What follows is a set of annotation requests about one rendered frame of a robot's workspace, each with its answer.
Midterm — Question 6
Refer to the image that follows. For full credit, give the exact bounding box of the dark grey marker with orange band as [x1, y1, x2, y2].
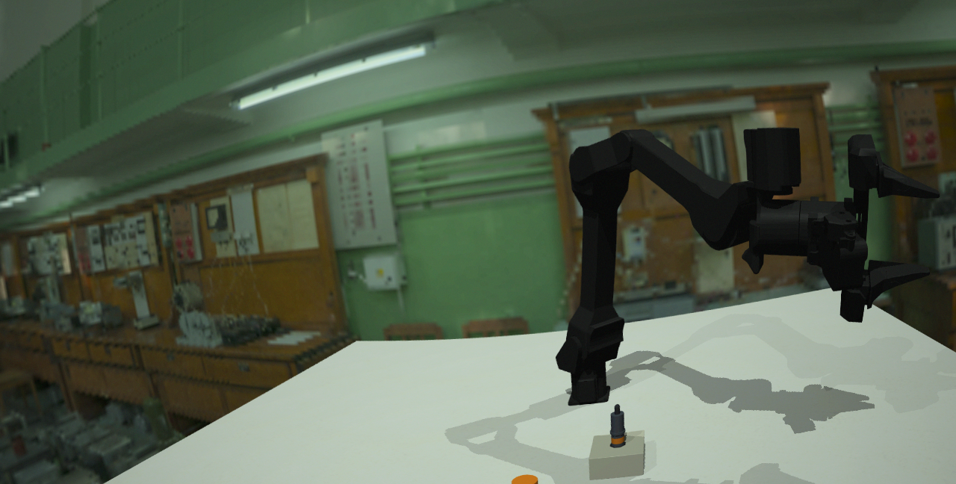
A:
[610, 404, 626, 447]

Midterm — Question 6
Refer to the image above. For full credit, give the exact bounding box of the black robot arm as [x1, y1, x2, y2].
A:
[556, 127, 868, 406]

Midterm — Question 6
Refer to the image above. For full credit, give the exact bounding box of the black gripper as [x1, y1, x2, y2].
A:
[798, 134, 940, 323]

